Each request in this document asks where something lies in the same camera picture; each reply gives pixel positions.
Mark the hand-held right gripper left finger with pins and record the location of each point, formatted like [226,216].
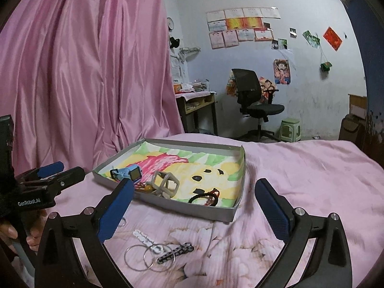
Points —
[118,210]

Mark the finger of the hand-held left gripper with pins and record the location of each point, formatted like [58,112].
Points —
[51,168]
[69,175]

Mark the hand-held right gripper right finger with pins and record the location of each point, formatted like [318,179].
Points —
[273,213]

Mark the blue smart watch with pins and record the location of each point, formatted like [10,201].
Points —
[127,174]

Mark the beige hair claw clip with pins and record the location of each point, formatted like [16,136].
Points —
[162,183]

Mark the grey cardboard box tray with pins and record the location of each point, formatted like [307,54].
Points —
[192,210]

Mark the person's left hand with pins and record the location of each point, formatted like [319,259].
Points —
[36,226]

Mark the white hair clip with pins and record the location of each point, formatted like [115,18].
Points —
[144,237]

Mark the pink floral blanket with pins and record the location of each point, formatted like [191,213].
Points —
[300,168]

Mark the black patterned hair clip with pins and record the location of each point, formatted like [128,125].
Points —
[177,251]

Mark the coloured drawing paper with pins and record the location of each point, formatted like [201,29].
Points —
[192,168]

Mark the green plastic stool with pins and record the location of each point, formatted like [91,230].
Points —
[290,129]

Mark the pink curtain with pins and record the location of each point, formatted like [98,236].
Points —
[84,75]

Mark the wooden desk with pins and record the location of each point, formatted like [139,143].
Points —
[207,108]

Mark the colourful cartoon hanging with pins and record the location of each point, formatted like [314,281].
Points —
[265,87]

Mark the black office chair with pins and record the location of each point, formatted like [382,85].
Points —
[249,84]

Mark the wooden cabinet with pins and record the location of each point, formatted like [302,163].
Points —
[358,105]

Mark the stack of books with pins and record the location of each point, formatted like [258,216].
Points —
[195,87]

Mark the green hanging ornament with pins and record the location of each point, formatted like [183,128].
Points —
[326,66]

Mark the blue printed curtain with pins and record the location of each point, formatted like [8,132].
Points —
[369,66]

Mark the red paper square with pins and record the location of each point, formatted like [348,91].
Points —
[332,38]

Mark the cartoon wall poster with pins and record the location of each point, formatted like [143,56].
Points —
[282,72]

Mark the pair of wall photos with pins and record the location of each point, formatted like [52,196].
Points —
[279,44]

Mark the black wall object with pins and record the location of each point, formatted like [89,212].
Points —
[174,42]

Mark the green wall photos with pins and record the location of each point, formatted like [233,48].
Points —
[310,38]

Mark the small wall photo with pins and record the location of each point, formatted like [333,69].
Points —
[293,33]

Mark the group of wall certificates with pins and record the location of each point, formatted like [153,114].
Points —
[243,27]

